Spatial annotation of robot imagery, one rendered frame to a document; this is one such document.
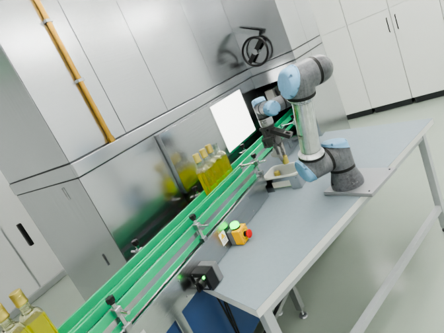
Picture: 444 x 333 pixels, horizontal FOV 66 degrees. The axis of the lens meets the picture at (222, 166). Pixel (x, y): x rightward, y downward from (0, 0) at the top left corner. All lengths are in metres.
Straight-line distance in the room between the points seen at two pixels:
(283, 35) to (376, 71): 2.90
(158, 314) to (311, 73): 1.03
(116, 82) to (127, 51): 0.19
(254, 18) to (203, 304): 1.89
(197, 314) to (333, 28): 4.44
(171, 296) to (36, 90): 0.92
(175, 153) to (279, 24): 1.21
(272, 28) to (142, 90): 1.13
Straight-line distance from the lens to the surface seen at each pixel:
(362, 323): 1.84
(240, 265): 1.45
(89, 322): 1.25
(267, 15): 2.54
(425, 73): 5.22
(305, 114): 1.41
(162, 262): 1.31
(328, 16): 5.25
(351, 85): 5.34
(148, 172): 1.68
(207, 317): 1.51
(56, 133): 1.47
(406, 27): 5.13
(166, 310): 1.32
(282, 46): 2.52
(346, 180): 1.64
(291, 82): 1.32
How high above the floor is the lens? 1.50
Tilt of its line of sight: 15 degrees down
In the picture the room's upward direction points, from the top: 24 degrees counter-clockwise
